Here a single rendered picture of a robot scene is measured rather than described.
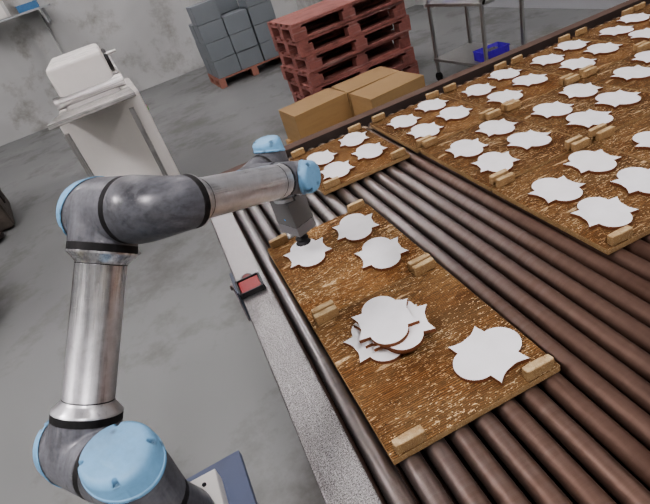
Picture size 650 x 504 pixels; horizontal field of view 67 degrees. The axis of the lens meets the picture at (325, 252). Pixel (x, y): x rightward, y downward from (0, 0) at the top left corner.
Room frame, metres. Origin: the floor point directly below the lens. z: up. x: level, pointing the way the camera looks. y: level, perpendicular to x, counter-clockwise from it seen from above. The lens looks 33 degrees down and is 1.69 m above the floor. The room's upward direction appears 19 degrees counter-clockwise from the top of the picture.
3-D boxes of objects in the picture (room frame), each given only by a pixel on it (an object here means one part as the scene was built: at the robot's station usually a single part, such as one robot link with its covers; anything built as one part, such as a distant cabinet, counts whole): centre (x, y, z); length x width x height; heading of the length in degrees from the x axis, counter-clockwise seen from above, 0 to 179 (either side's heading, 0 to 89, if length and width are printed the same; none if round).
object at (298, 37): (5.75, -0.95, 0.48); 1.32 x 0.90 x 0.96; 104
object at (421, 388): (0.72, -0.12, 0.93); 0.41 x 0.35 x 0.02; 11
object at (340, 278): (1.13, -0.04, 0.93); 0.41 x 0.35 x 0.02; 11
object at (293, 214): (1.19, 0.04, 1.09); 0.10 x 0.09 x 0.16; 124
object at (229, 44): (8.70, 0.20, 0.61); 1.22 x 0.85 x 1.21; 104
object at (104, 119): (4.87, 1.51, 0.68); 2.89 x 0.73 x 1.36; 15
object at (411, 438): (0.51, -0.03, 0.95); 0.06 x 0.02 x 0.03; 101
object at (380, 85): (4.27, -0.65, 0.21); 1.18 x 0.81 x 0.43; 107
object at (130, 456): (0.52, 0.41, 1.08); 0.13 x 0.12 x 0.14; 52
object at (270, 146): (1.19, 0.05, 1.24); 0.09 x 0.08 x 0.11; 142
